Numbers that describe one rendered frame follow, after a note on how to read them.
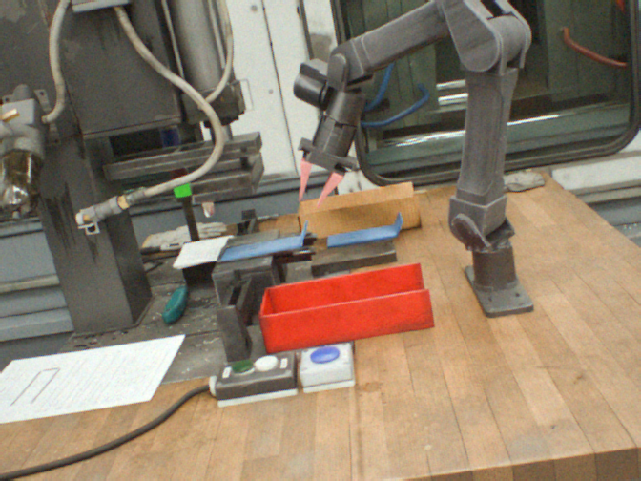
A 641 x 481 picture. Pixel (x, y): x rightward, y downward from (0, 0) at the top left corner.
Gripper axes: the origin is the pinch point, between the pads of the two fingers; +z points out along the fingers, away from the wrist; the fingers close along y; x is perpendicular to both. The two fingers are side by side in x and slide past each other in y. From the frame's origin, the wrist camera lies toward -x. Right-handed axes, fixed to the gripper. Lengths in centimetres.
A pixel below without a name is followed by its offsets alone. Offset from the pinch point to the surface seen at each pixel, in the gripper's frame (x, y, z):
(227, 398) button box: 38.5, 2.1, 19.5
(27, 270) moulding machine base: -64, 62, 62
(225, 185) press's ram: 10.1, 13.6, 0.3
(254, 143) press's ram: 3.6, 12.0, -6.4
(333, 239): -18.3, -7.8, 10.3
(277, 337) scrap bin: 25.0, -1.9, 15.1
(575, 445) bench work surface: 57, -32, 0
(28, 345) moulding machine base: -65, 57, 84
